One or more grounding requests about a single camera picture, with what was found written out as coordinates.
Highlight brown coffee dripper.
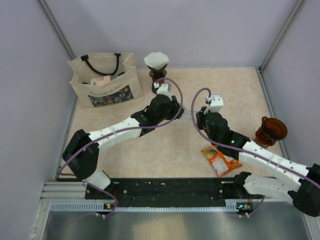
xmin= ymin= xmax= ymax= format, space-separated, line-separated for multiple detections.
xmin=254 ymin=116 xmax=288 ymax=148

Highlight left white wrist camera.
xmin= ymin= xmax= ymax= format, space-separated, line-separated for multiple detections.
xmin=154 ymin=83 xmax=172 ymax=101

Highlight orange snack packet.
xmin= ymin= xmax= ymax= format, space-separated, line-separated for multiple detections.
xmin=201 ymin=145 xmax=242 ymax=178

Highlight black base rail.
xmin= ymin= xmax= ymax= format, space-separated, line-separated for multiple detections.
xmin=82 ymin=176 xmax=263 ymax=209

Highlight olive green coffee dripper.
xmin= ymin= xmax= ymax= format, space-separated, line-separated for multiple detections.
xmin=149 ymin=69 xmax=167 ymax=81

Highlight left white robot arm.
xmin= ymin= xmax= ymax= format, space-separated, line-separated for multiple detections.
xmin=62 ymin=94 xmax=184 ymax=199

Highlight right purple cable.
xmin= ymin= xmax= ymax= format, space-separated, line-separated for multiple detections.
xmin=190 ymin=87 xmax=320 ymax=217

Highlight white paper coffee filters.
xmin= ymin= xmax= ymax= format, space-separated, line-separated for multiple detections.
xmin=179 ymin=105 xmax=192 ymax=121

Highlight box inside tote bag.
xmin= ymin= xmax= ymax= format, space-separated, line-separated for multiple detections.
xmin=90 ymin=76 xmax=111 ymax=86

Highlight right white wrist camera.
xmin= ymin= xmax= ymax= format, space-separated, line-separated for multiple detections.
xmin=204 ymin=94 xmax=224 ymax=115

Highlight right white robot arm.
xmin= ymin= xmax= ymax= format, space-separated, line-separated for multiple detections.
xmin=191 ymin=106 xmax=320 ymax=217

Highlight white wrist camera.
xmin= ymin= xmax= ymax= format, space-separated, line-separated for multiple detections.
xmin=154 ymin=83 xmax=172 ymax=101
xmin=204 ymin=94 xmax=224 ymax=115

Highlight beige canvas tote bag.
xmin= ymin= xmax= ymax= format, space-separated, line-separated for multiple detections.
xmin=68 ymin=53 xmax=144 ymax=108

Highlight purple cable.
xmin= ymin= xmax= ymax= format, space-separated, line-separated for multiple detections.
xmin=190 ymin=87 xmax=320 ymax=217
xmin=58 ymin=77 xmax=184 ymax=217

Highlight red glass coffee server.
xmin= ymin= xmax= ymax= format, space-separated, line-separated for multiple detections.
xmin=151 ymin=78 xmax=165 ymax=95

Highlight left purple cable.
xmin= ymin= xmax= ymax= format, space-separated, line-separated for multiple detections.
xmin=58 ymin=77 xmax=184 ymax=217

